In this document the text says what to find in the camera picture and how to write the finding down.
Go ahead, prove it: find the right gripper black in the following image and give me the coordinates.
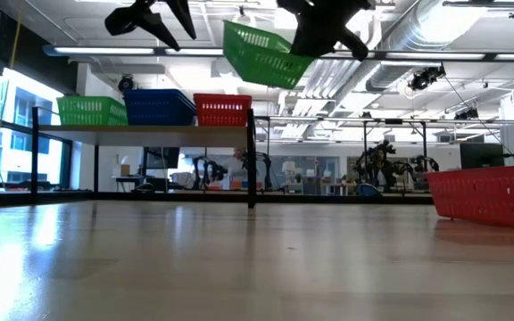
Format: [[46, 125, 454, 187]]
[[278, 0, 373, 62]]

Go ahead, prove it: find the green slotted plastic basket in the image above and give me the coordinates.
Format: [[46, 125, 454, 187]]
[[222, 20, 315, 90], [55, 95, 129, 127]]

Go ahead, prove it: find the small black monitor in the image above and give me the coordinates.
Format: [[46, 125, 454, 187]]
[[143, 146, 181, 170]]

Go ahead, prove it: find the blue dome object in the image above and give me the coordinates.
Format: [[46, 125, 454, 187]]
[[355, 181, 382, 198]]

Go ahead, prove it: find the black ceiling track lamp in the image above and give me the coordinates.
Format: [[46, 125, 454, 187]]
[[452, 106, 480, 121]]

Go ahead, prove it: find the black overhead light beam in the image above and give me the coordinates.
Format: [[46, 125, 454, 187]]
[[41, 43, 514, 63]]

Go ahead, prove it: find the large black monitor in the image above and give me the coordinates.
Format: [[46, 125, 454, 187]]
[[460, 142, 506, 170]]

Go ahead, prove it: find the black round ceiling camera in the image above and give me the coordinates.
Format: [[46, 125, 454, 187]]
[[118, 75, 135, 95]]

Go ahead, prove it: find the thin black background frame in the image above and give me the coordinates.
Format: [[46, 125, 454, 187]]
[[256, 114, 514, 193]]

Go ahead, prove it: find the black ceiling camera cluster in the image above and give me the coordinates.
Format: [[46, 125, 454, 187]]
[[407, 65, 447, 92]]

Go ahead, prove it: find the wooden shelf black metal frame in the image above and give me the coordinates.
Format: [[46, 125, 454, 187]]
[[30, 105, 258, 210]]

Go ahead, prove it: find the yellow hanging cord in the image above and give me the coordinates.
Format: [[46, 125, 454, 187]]
[[8, 12, 22, 70]]

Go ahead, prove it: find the large window black frame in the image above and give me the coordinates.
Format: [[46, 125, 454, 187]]
[[0, 66, 73, 192]]

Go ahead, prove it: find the black aluminium rig frame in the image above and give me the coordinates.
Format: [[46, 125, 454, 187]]
[[0, 190, 435, 207]]

